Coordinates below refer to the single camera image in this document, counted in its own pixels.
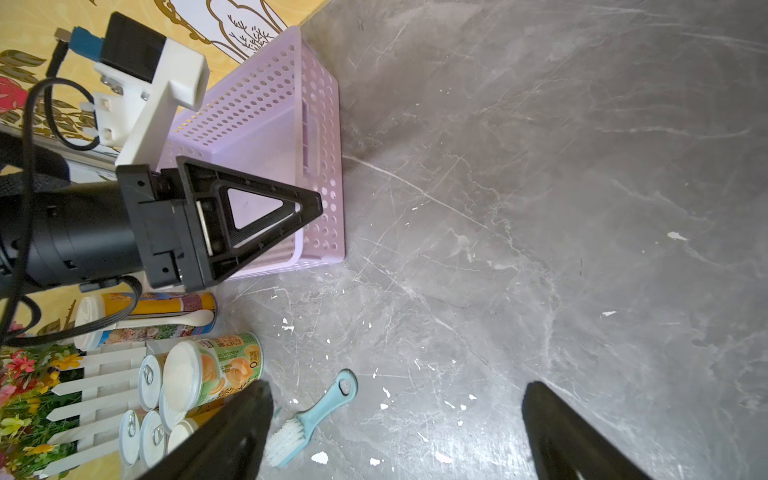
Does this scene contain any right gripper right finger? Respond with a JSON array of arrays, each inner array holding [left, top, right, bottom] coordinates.
[[521, 381, 648, 479]]

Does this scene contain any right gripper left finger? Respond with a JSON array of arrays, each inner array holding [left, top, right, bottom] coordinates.
[[142, 380, 274, 480]]

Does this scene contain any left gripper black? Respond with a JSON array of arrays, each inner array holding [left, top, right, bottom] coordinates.
[[116, 156, 323, 290]]

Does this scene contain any green label can white lid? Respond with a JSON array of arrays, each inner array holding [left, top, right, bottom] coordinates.
[[163, 332, 263, 411]]

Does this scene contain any tall can with spoon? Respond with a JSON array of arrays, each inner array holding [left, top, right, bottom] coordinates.
[[74, 292, 217, 351]]

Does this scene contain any purple plastic basket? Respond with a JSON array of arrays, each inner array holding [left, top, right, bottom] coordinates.
[[159, 26, 346, 278]]

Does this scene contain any small orange can white lid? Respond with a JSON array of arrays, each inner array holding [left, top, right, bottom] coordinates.
[[158, 396, 226, 433]]

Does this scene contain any pull-tab can front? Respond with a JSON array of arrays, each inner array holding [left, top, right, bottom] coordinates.
[[167, 414, 209, 454]]

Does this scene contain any pull-tab can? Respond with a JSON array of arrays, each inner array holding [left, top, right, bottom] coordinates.
[[167, 414, 209, 454], [139, 410, 167, 470], [138, 353, 167, 412], [118, 410, 141, 468]]

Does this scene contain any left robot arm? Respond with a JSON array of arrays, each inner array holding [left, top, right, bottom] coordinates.
[[1, 147, 323, 294]]

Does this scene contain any teal brush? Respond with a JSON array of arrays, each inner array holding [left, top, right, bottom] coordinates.
[[264, 369, 358, 468]]

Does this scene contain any pull-tab can centre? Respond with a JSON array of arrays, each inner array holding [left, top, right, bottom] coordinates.
[[139, 410, 167, 470]]

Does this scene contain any pull-tab can left back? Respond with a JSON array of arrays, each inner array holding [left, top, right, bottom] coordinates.
[[118, 410, 141, 468]]

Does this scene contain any pull-tab can middle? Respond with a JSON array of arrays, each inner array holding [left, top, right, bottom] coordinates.
[[138, 353, 167, 412]]

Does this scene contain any flower pot white fence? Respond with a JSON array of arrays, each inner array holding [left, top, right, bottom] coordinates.
[[1, 343, 148, 479]]

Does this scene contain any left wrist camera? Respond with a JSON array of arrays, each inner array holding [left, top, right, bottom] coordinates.
[[47, 12, 210, 170]]

